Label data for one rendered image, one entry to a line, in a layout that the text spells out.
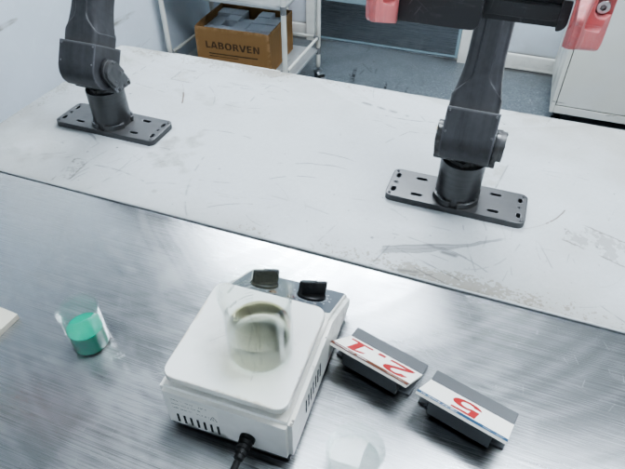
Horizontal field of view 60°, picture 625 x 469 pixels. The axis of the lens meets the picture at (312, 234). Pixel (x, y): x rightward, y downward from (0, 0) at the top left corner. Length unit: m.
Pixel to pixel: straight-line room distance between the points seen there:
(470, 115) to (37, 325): 0.58
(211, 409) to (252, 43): 2.35
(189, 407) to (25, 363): 0.22
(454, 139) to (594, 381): 0.32
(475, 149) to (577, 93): 2.22
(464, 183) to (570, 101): 2.19
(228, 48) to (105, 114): 1.86
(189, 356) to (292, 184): 0.40
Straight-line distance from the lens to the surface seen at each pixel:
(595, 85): 2.92
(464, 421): 0.55
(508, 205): 0.83
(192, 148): 0.94
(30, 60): 2.31
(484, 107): 0.72
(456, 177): 0.77
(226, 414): 0.51
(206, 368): 0.51
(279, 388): 0.49
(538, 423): 0.61
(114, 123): 1.00
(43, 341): 0.70
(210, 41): 2.84
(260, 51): 2.74
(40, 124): 1.10
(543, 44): 3.45
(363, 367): 0.58
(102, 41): 0.95
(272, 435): 0.51
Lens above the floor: 1.40
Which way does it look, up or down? 42 degrees down
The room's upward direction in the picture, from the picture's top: straight up
